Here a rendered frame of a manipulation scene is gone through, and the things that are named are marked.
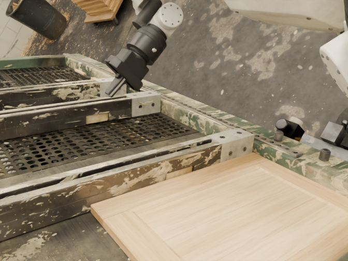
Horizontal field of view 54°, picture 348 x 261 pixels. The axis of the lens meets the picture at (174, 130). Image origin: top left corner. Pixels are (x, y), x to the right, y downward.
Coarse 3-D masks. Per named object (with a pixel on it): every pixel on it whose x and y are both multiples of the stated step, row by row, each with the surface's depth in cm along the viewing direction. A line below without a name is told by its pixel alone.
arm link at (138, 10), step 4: (132, 0) 91; (136, 0) 90; (140, 0) 90; (144, 0) 91; (148, 0) 95; (136, 4) 91; (140, 4) 92; (144, 4) 95; (136, 8) 93; (140, 8) 93; (160, 8) 97; (136, 12) 95; (156, 12) 97
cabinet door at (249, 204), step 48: (144, 192) 72; (192, 192) 74; (240, 192) 75; (288, 192) 76; (336, 192) 77; (144, 240) 58; (192, 240) 59; (240, 240) 60; (288, 240) 61; (336, 240) 61
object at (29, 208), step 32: (128, 160) 74; (160, 160) 75; (192, 160) 81; (224, 160) 88; (0, 192) 60; (32, 192) 61; (64, 192) 63; (96, 192) 67; (0, 224) 57; (32, 224) 61
